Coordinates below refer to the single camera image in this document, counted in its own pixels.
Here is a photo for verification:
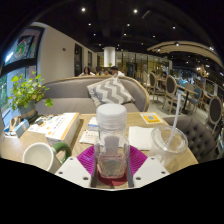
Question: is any clear white-capped plastic bottle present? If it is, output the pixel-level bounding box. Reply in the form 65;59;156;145
94;103;131;180

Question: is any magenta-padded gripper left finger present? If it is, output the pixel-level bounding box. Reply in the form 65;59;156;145
54;144;98;190

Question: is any grey chevron cushion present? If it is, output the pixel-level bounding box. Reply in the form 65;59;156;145
86;76;136;108

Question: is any yellow square card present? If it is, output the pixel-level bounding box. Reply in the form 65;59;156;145
139;112;164;125

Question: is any white and orange tissue box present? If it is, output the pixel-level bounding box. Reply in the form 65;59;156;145
44;112;81;148

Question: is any group of dining chairs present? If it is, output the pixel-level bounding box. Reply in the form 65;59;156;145
141;69;224;134

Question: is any printed paper leaflet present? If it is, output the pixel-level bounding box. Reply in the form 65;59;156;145
27;114;64;135

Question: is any flat round red coaster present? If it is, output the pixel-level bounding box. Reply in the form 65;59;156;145
96;168;129;188

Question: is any grey tufted armchair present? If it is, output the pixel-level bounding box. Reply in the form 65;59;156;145
163;114;218;164

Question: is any white paper napkin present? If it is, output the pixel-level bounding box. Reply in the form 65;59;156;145
128;125;155;152

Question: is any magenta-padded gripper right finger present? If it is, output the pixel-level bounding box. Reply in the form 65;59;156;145
126;144;170;189

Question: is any group of ceiling lights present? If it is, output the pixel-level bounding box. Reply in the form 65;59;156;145
79;6;214;51

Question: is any small blue and white box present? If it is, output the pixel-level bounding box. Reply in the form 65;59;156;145
87;116;100;132

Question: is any white and green mug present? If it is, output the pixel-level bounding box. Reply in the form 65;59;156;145
21;141;73;174

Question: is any grey sofa with wooden frame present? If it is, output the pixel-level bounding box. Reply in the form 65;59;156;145
34;74;151;116

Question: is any small light blue box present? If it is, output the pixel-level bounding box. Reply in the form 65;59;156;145
13;118;30;139

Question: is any clear plastic cup with straw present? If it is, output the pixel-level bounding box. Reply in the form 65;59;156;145
148;93;189;168

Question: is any green potted plant, blue pot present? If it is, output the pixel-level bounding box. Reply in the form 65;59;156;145
7;72;54;124

